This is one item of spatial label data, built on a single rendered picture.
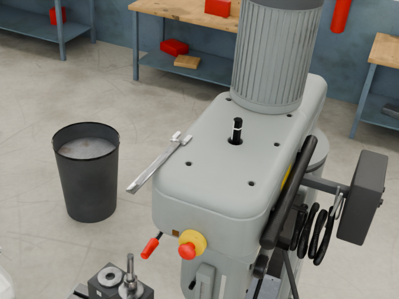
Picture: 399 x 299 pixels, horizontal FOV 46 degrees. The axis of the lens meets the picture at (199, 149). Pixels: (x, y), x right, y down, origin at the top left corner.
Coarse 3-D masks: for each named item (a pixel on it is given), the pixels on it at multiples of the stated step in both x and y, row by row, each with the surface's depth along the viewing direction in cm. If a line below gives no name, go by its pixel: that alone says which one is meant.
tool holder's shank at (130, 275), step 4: (128, 256) 156; (132, 256) 157; (128, 260) 156; (132, 260) 157; (128, 264) 158; (132, 264) 158; (128, 268) 159; (132, 268) 159; (128, 272) 160; (132, 272) 160; (128, 276) 161; (132, 276) 161
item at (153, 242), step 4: (160, 232) 110; (156, 236) 108; (160, 236) 109; (152, 240) 107; (156, 240) 107; (148, 244) 106; (152, 244) 106; (156, 244) 106; (144, 248) 105; (148, 248) 105; (152, 248) 105; (144, 252) 104; (148, 252) 104; (152, 252) 105; (144, 256) 104; (148, 256) 104
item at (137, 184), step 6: (174, 138) 108; (186, 138) 108; (174, 144) 106; (180, 144) 107; (168, 150) 104; (174, 150) 104; (162, 156) 102; (168, 156) 102; (156, 162) 100; (162, 162) 100; (150, 168) 98; (156, 168) 98; (144, 174) 96; (150, 174) 97; (138, 180) 95; (144, 180) 95; (132, 186) 93; (138, 186) 93; (132, 192) 92
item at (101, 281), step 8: (112, 264) 177; (104, 272) 172; (112, 272) 173; (120, 272) 173; (88, 280) 171; (96, 280) 171; (104, 280) 169; (112, 280) 170; (120, 280) 170; (88, 288) 172; (96, 288) 168; (104, 288) 168; (112, 288) 168; (120, 288) 167; (144, 288) 169; (152, 288) 170; (88, 296) 175; (96, 296) 171; (104, 296) 167; (120, 296) 165; (128, 296) 164; (136, 296) 165; (144, 296) 166; (152, 296) 170
